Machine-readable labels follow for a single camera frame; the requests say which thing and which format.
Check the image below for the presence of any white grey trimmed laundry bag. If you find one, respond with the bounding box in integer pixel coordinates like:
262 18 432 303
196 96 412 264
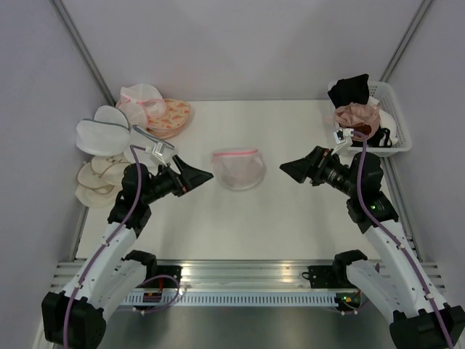
76 105 130 156

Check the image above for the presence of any left aluminium frame post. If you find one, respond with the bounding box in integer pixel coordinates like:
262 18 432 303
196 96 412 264
49 0 116 106

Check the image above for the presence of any pink bra in basket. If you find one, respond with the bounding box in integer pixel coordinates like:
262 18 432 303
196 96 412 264
324 103 381 139

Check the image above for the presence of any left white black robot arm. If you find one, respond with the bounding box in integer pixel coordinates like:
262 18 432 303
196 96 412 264
41 156 214 348

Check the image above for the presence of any black garment in basket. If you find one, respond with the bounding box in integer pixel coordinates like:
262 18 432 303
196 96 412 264
328 73 370 108

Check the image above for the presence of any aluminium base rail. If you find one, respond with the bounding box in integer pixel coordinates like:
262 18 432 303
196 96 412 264
50 259 445 292

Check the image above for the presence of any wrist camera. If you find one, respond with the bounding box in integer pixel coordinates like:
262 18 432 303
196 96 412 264
331 128 354 155
148 142 175 166

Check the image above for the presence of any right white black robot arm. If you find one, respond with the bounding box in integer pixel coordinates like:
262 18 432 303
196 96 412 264
280 146 464 348

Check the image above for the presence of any white plastic basket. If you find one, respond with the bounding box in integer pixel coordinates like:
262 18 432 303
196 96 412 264
328 74 412 157

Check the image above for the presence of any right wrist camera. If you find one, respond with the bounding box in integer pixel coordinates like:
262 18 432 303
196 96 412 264
331 128 354 155

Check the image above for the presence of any white slotted cable duct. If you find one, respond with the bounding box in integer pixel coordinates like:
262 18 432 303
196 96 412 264
121 292 338 308

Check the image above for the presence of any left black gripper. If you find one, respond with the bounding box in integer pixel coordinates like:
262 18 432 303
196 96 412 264
142 155 213 205

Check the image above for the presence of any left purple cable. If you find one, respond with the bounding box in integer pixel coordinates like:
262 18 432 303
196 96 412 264
63 145 153 346

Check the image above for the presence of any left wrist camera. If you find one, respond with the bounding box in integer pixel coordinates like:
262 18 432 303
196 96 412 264
148 142 175 166

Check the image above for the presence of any pink mesh laundry bag stack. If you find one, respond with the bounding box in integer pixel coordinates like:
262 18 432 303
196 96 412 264
116 84 166 128

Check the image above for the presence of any pink trimmed mesh laundry bag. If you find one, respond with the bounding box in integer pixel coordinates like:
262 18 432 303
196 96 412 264
211 148 266 191

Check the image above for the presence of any white bra in basket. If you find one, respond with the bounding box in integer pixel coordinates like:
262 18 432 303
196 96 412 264
379 109 398 144

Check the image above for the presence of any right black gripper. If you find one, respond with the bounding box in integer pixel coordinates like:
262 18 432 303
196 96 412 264
280 145 360 197

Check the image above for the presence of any orange floral laundry bag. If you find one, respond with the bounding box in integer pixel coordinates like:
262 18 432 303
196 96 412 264
147 98 192 140

